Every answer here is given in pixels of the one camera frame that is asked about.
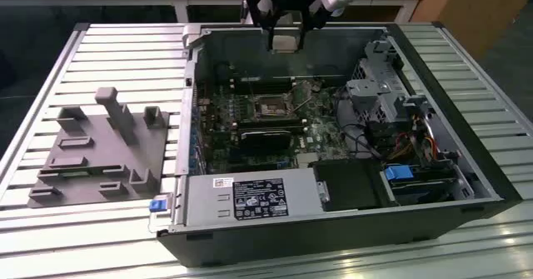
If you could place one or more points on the black optical drive bay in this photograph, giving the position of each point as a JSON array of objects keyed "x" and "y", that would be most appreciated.
[{"x": 355, "y": 182}]

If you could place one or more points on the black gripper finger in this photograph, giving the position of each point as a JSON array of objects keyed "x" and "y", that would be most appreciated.
[
  {"x": 316, "y": 18},
  {"x": 260, "y": 9}
]

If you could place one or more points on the green motherboard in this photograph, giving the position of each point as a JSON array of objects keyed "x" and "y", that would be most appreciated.
[{"x": 321, "y": 135}]

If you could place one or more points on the blue case latch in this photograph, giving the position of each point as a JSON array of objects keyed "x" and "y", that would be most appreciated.
[{"x": 158, "y": 205}]

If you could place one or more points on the blue disk carrier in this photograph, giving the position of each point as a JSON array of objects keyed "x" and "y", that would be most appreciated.
[{"x": 397, "y": 173}]

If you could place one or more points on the thin metal locking lever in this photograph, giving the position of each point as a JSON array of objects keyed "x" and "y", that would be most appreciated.
[{"x": 250, "y": 84}]

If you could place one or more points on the small silver heatsink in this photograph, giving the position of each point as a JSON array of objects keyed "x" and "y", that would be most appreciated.
[{"x": 307, "y": 159}]

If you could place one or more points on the wooden cabinet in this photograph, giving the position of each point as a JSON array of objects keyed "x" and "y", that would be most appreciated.
[{"x": 492, "y": 10}]

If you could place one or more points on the grey parts rack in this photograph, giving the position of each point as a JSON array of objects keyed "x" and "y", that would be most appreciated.
[{"x": 95, "y": 154}]

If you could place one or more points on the silver power supply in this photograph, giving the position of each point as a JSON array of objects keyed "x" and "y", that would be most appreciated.
[{"x": 209, "y": 204}]

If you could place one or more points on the black RAM slot bank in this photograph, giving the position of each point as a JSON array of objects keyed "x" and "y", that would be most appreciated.
[
  {"x": 270, "y": 126},
  {"x": 266, "y": 87}
]

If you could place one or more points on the black hard disk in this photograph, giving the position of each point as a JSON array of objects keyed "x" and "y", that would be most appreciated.
[{"x": 421, "y": 189}]

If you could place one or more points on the black graphics card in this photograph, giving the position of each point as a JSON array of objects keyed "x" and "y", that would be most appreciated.
[{"x": 266, "y": 141}]

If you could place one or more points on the CPU socket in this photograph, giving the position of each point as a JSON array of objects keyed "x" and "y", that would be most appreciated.
[{"x": 273, "y": 107}]

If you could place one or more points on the black PC case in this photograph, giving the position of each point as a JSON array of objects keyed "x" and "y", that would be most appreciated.
[{"x": 333, "y": 241}]

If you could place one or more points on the metal drive cage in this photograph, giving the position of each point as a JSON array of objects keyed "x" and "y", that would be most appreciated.
[{"x": 371, "y": 88}]

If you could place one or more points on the silver CPU plate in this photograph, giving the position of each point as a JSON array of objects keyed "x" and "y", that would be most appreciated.
[{"x": 288, "y": 45}]

